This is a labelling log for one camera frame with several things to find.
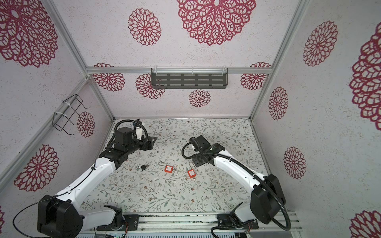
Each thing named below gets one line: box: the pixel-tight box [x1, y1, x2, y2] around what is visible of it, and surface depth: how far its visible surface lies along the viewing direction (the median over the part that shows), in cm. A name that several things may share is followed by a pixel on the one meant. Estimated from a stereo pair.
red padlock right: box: [187, 161, 197, 179], surface depth 91 cm
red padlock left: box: [164, 165, 175, 174], surface depth 93 cm
